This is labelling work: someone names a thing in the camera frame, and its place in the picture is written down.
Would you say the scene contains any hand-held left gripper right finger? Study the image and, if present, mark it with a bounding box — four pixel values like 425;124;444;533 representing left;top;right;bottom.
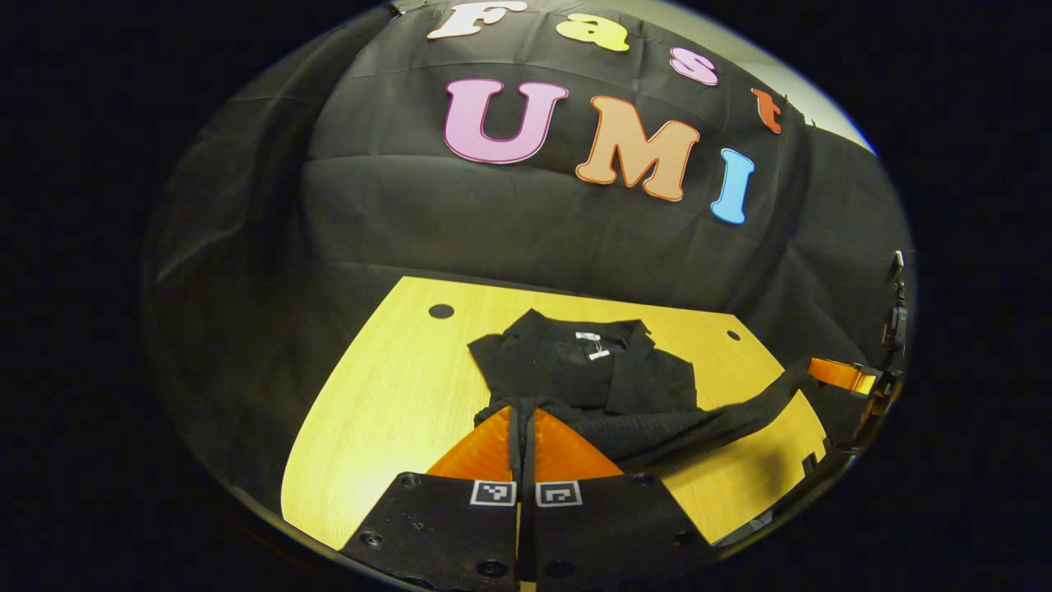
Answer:
523;407;716;592

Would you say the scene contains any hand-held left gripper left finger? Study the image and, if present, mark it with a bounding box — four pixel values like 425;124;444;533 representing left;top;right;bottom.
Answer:
341;405;527;592

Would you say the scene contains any black collared shirt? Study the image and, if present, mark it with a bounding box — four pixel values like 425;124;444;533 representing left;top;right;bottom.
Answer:
467;308;823;474

